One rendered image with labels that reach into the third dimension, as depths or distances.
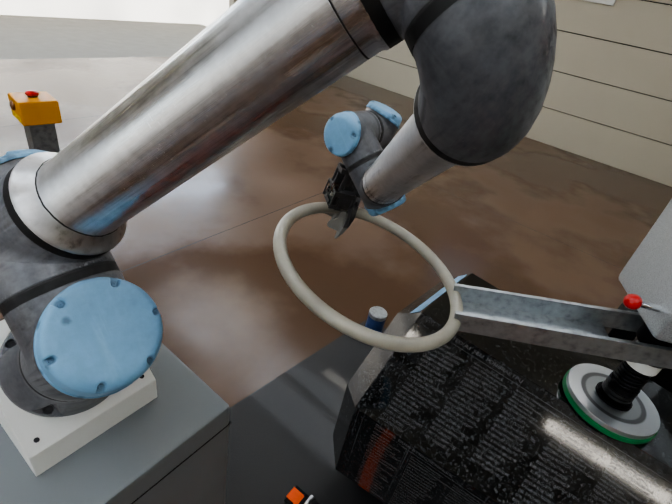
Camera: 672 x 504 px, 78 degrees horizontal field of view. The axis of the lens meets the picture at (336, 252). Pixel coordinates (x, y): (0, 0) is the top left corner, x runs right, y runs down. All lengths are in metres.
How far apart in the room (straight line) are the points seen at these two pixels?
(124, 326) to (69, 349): 0.07
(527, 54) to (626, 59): 6.82
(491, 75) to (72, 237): 0.50
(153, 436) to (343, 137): 0.69
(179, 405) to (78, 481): 0.20
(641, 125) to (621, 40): 1.15
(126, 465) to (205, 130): 0.62
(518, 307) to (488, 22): 0.85
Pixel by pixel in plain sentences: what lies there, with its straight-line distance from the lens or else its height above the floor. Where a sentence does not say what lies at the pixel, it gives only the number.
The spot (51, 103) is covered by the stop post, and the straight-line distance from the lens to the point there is 1.81.
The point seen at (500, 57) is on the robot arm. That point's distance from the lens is 0.37.
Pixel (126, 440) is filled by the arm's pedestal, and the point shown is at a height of 0.85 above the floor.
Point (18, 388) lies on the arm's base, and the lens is 0.81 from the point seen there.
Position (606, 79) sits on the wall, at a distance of 7.22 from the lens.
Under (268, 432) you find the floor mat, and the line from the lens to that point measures 1.88.
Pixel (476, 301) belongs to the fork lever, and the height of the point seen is 0.99.
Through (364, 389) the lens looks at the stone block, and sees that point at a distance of 1.29.
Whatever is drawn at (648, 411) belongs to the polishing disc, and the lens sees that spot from 1.33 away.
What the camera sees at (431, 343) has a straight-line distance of 0.89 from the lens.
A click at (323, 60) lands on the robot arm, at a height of 1.54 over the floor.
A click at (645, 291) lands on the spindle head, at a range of 1.08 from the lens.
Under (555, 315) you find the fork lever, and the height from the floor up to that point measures 1.02.
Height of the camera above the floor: 1.61
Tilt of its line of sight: 33 degrees down
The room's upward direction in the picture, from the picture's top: 12 degrees clockwise
